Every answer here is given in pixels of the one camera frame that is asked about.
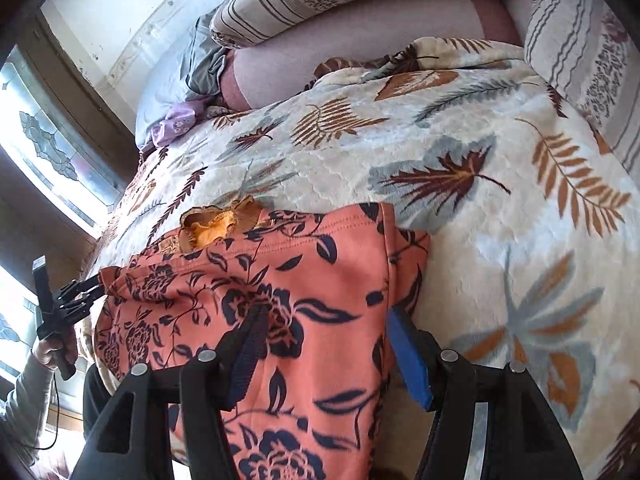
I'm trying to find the striped floral pillow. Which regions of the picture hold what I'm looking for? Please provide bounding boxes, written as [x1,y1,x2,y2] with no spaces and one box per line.
[525,0,639,181]

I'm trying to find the person's left hand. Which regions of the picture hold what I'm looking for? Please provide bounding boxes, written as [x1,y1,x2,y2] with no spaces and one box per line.
[32,326,78,370]

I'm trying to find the cream leaf pattern blanket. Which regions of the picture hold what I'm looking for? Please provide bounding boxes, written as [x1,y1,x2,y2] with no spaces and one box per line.
[92,38,639,479]

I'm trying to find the patterned glass window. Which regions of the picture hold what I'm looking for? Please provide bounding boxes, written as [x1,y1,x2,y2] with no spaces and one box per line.
[1,48,125,240]

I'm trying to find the orange black floral garment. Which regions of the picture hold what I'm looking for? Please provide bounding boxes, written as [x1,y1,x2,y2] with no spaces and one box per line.
[93,200,431,479]

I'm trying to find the grey blue crumpled clothes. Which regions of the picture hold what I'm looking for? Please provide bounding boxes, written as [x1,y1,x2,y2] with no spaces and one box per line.
[134,12,228,153]

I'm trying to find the grey sleeve left forearm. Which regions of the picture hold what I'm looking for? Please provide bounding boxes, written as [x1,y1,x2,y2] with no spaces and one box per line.
[1,352,54,468]

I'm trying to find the purple floral cloth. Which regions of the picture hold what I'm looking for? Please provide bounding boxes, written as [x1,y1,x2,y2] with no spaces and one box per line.
[142,98,210,151]

